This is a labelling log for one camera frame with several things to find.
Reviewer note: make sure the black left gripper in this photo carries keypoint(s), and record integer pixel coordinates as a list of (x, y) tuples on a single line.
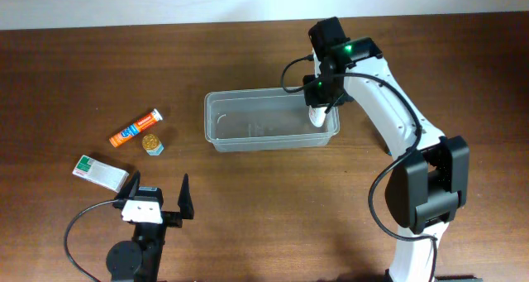
[(174, 218)]

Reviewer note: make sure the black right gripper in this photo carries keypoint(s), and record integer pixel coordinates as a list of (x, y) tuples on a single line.
[(314, 98)]

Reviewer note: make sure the white calamine lotion bottle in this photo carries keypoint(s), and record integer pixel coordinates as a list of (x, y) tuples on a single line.
[(317, 116)]

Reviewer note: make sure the white green medicine box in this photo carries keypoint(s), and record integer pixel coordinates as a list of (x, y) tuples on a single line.
[(101, 174)]

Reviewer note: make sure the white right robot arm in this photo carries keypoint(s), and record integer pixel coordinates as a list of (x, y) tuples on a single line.
[(414, 199)]

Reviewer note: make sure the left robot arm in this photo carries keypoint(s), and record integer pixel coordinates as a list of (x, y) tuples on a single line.
[(139, 258)]

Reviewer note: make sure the clear plastic container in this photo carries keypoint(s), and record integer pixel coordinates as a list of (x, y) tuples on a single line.
[(263, 119)]

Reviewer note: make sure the gold lid balm jar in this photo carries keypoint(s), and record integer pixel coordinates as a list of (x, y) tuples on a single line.
[(152, 144)]

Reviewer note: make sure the orange vitamin tablet tube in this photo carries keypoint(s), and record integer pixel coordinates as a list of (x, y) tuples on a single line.
[(145, 122)]

